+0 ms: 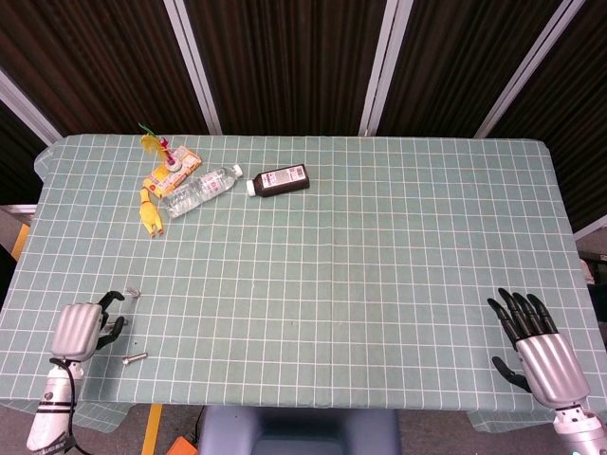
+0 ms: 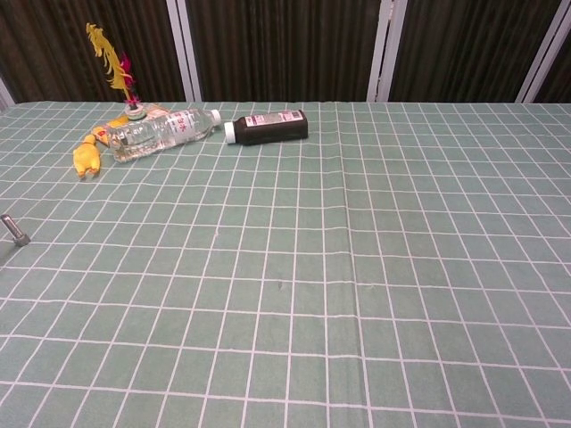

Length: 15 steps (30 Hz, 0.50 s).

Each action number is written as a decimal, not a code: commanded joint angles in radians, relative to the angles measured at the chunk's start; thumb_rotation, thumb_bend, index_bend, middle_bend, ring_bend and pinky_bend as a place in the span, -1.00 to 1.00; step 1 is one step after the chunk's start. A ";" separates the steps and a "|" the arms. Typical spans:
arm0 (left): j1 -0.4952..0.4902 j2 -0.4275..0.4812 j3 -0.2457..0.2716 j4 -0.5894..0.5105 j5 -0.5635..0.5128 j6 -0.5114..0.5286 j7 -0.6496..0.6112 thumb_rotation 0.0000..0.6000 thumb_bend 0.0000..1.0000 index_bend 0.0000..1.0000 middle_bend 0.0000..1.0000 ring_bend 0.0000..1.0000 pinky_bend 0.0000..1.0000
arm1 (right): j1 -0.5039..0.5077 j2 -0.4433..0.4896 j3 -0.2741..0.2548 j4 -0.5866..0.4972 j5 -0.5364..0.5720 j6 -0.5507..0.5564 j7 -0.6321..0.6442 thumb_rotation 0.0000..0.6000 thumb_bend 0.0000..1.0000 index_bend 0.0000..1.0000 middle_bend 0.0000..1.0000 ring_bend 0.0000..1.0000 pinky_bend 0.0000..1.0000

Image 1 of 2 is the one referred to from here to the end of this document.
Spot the green checkered tablecloth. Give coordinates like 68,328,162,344
0,134,607,435

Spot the white partition frame post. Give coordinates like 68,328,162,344
163,0,223,137
359,0,412,137
473,0,587,139
0,68,63,146

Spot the clear plastic water bottle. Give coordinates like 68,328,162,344
162,163,246,220

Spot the yellow rubber chicken toy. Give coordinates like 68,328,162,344
138,187,166,238

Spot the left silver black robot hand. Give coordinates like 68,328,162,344
50,290,129,364

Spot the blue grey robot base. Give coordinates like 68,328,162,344
196,406,402,455

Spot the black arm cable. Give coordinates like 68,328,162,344
49,357,83,455

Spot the yellow floor tape strip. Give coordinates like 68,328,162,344
140,404,163,455
9,222,30,264

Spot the dark brown bottle white cap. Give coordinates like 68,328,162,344
245,163,312,198

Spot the yellow cardboard snack box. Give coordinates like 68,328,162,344
143,146,202,199

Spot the orange box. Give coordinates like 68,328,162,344
166,435,200,455

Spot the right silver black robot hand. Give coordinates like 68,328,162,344
487,286,592,409

